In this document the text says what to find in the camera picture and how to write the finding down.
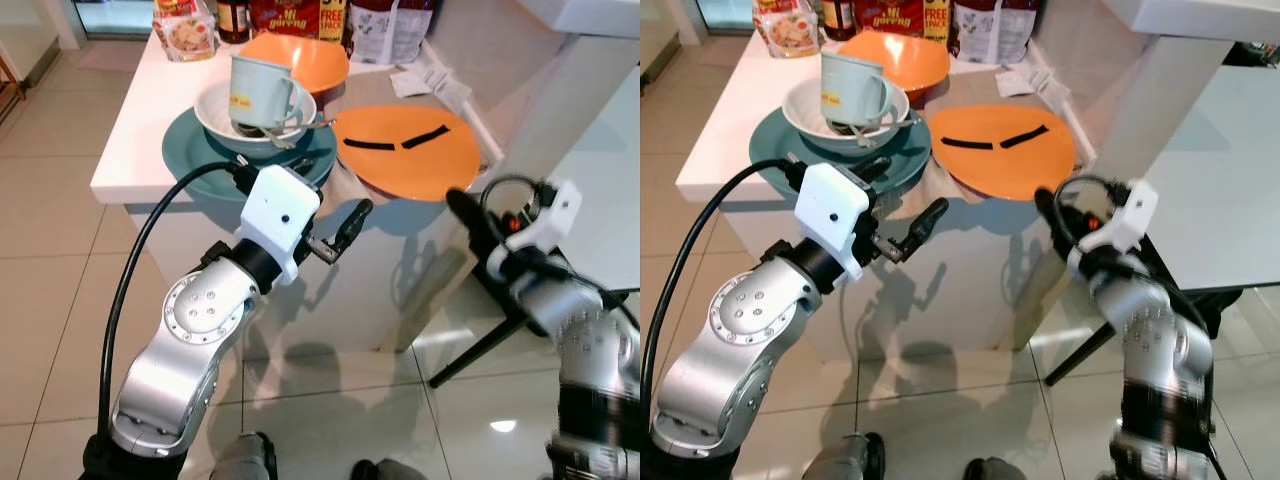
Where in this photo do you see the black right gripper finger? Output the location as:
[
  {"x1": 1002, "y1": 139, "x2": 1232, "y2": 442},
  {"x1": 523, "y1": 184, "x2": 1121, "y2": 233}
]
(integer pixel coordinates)
[
  {"x1": 445, "y1": 188, "x2": 502, "y2": 264},
  {"x1": 1033, "y1": 187, "x2": 1084, "y2": 252}
]

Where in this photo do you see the orange plate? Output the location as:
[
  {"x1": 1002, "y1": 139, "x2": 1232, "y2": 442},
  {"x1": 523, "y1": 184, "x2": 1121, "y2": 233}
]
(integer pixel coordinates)
[
  {"x1": 332, "y1": 105, "x2": 481, "y2": 203},
  {"x1": 928, "y1": 103, "x2": 1077, "y2": 201}
]

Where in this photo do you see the mint green mug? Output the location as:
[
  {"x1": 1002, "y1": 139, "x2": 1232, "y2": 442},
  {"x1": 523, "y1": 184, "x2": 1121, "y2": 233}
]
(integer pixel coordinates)
[
  {"x1": 820, "y1": 50, "x2": 891, "y2": 129},
  {"x1": 228, "y1": 54, "x2": 301, "y2": 131}
]

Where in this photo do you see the white bowl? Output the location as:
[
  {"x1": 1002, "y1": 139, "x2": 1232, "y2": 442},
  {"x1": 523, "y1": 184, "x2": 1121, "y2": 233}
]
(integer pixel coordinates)
[
  {"x1": 782, "y1": 75, "x2": 911, "y2": 159},
  {"x1": 193, "y1": 78, "x2": 318, "y2": 161}
]

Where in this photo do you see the teal dinner plate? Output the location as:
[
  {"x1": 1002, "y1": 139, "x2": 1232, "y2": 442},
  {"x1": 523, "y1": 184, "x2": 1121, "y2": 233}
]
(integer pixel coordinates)
[
  {"x1": 162, "y1": 105, "x2": 338, "y2": 204},
  {"x1": 748, "y1": 105, "x2": 933, "y2": 201}
]

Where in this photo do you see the white side table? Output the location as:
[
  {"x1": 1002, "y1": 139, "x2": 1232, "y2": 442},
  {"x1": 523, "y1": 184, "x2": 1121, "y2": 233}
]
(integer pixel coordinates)
[
  {"x1": 1145, "y1": 65, "x2": 1280, "y2": 291},
  {"x1": 542, "y1": 65, "x2": 641, "y2": 293}
]

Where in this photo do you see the orange bowl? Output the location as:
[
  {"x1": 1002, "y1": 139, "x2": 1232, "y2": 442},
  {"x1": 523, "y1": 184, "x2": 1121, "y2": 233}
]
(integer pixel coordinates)
[
  {"x1": 240, "y1": 32, "x2": 351, "y2": 96},
  {"x1": 838, "y1": 28, "x2": 951, "y2": 101}
]

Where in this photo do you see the white power strip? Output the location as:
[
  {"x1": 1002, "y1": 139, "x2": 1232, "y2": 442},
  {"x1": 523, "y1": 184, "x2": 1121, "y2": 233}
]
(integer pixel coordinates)
[
  {"x1": 995, "y1": 65, "x2": 1079, "y2": 111},
  {"x1": 388, "y1": 62, "x2": 473, "y2": 113}
]

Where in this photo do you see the black chair leg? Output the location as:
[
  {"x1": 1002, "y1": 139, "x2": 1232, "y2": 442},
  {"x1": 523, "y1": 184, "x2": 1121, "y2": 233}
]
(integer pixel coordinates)
[
  {"x1": 1045, "y1": 320, "x2": 1116, "y2": 387},
  {"x1": 428, "y1": 310, "x2": 531, "y2": 389}
]

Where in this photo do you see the red mi goreng noodle pack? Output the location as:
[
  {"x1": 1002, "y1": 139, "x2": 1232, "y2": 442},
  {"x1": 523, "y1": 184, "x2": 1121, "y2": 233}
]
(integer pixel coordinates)
[
  {"x1": 852, "y1": 0, "x2": 951, "y2": 43},
  {"x1": 250, "y1": 0, "x2": 349, "y2": 43}
]

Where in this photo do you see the red lidded jar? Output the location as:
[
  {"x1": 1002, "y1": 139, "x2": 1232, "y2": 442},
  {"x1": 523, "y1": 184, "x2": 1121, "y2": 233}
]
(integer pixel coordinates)
[
  {"x1": 215, "y1": 0, "x2": 251, "y2": 44},
  {"x1": 820, "y1": 0, "x2": 856, "y2": 41}
]

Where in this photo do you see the red and white bag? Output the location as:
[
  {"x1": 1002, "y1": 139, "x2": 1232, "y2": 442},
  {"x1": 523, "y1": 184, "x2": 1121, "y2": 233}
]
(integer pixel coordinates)
[
  {"x1": 950, "y1": 0, "x2": 1041, "y2": 63},
  {"x1": 348, "y1": 0, "x2": 436, "y2": 66}
]

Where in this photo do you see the yellow red noodle packet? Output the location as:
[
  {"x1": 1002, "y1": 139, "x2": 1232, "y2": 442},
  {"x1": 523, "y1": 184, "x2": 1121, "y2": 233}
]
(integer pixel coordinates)
[
  {"x1": 152, "y1": 0, "x2": 218, "y2": 63},
  {"x1": 752, "y1": 0, "x2": 821, "y2": 58}
]

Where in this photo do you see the grey robot left leg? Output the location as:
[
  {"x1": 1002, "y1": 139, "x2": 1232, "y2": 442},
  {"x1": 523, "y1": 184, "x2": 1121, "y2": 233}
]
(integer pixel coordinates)
[
  {"x1": 210, "y1": 432, "x2": 279, "y2": 480},
  {"x1": 800, "y1": 432, "x2": 881, "y2": 480}
]

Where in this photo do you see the grey robot leg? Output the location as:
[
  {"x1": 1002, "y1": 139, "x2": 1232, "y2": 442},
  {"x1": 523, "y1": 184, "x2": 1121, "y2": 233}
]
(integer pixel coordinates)
[
  {"x1": 965, "y1": 458, "x2": 1041, "y2": 480},
  {"x1": 210, "y1": 432, "x2": 279, "y2": 480},
  {"x1": 350, "y1": 458, "x2": 429, "y2": 480},
  {"x1": 800, "y1": 432, "x2": 881, "y2": 480}
]

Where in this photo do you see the white raised counter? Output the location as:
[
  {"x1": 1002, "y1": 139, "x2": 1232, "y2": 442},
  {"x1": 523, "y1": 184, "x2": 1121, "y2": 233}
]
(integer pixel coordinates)
[
  {"x1": 1105, "y1": 0, "x2": 1280, "y2": 43},
  {"x1": 515, "y1": 0, "x2": 641, "y2": 39}
]

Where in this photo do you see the grey robot right leg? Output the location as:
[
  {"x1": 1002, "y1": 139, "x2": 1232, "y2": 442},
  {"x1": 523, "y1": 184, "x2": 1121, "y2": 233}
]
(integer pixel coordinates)
[
  {"x1": 965, "y1": 458, "x2": 1041, "y2": 480},
  {"x1": 350, "y1": 458, "x2": 429, "y2": 480}
]

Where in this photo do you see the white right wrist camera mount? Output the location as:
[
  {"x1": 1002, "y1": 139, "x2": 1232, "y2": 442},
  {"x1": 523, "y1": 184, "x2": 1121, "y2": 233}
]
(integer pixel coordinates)
[
  {"x1": 1075, "y1": 178, "x2": 1159, "y2": 263},
  {"x1": 505, "y1": 180, "x2": 583, "y2": 263}
]

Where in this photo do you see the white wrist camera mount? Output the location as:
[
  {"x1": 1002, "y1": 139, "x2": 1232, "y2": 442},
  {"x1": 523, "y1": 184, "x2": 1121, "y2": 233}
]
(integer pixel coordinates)
[
  {"x1": 505, "y1": 180, "x2": 583, "y2": 263},
  {"x1": 1075, "y1": 178, "x2": 1159, "y2": 263},
  {"x1": 795, "y1": 162, "x2": 878, "y2": 283},
  {"x1": 240, "y1": 165, "x2": 322, "y2": 286}
]

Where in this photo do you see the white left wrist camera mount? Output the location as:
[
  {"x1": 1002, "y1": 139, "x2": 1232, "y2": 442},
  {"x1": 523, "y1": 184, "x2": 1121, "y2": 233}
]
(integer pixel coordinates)
[
  {"x1": 240, "y1": 165, "x2": 322, "y2": 286},
  {"x1": 795, "y1": 162, "x2": 878, "y2": 283}
]

